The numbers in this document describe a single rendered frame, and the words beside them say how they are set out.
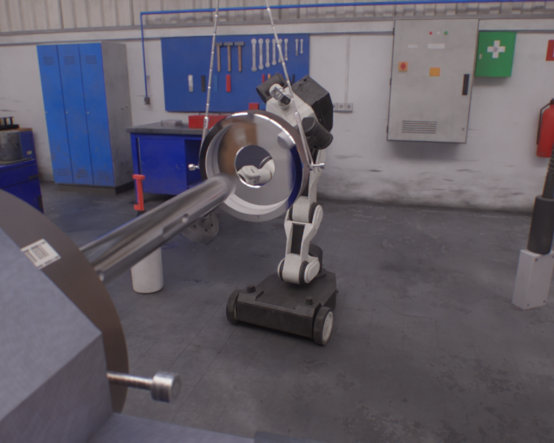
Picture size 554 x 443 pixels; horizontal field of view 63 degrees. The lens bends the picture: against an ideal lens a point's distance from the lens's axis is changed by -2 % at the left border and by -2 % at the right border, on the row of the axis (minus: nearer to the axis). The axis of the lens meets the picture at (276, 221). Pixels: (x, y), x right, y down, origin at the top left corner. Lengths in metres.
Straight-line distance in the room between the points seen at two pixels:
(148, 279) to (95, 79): 3.29
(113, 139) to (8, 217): 5.48
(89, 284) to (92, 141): 5.59
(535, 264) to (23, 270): 0.94
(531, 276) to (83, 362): 0.91
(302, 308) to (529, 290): 1.58
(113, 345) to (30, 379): 0.19
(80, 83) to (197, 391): 4.50
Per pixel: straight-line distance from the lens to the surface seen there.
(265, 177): 2.23
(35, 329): 0.36
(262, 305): 2.58
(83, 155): 6.18
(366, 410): 2.19
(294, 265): 2.69
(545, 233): 1.07
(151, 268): 3.16
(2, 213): 0.51
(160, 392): 0.47
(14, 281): 0.38
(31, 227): 0.50
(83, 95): 6.07
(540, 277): 1.11
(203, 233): 1.68
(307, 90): 2.47
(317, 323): 2.47
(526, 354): 2.81
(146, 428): 0.40
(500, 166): 5.50
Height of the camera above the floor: 1.37
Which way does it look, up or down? 17 degrees down
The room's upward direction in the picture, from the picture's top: straight up
